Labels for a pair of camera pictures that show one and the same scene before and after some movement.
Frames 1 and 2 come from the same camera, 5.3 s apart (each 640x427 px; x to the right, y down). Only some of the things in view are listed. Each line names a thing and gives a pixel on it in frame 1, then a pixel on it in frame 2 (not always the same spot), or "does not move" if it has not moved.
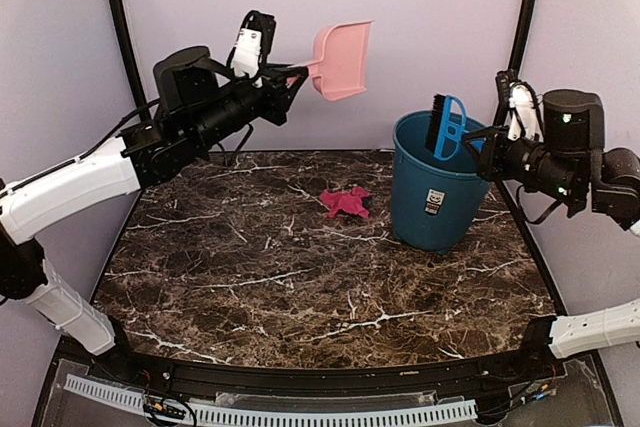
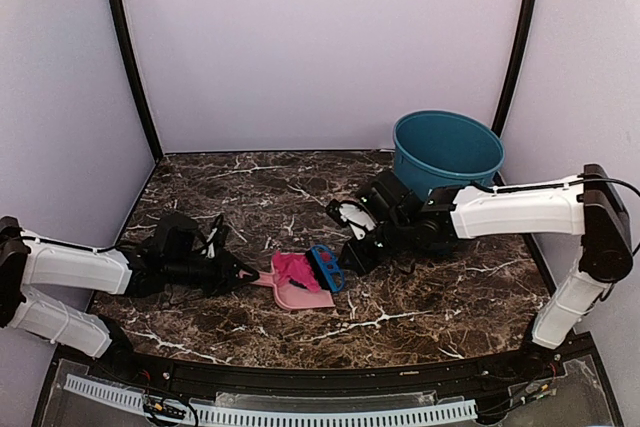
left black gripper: [281, 99] → [225, 280]
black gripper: [252, 47] → [216, 248]
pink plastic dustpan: [340, 59] → [291, 295]
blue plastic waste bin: [438, 204] does not move
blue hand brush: [446, 126] → [327, 267]
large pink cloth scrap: [348, 201] → [295, 266]
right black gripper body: [505, 168] → [371, 258]
